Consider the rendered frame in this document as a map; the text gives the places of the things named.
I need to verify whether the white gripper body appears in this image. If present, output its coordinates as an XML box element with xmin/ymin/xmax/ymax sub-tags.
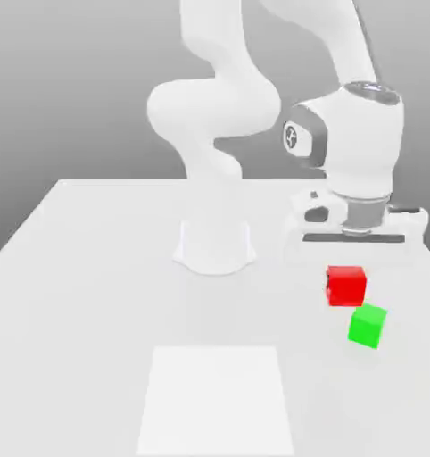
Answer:
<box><xmin>285</xmin><ymin>228</ymin><xmax>426</xmax><ymax>266</ymax></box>

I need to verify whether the small red cube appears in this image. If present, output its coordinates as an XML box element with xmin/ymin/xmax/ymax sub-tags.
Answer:
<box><xmin>324</xmin><ymin>264</ymin><xmax>368</xmax><ymax>308</ymax></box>

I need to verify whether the small green cube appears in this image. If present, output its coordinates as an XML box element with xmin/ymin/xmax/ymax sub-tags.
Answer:
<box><xmin>347</xmin><ymin>303</ymin><xmax>388</xmax><ymax>350</ymax></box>

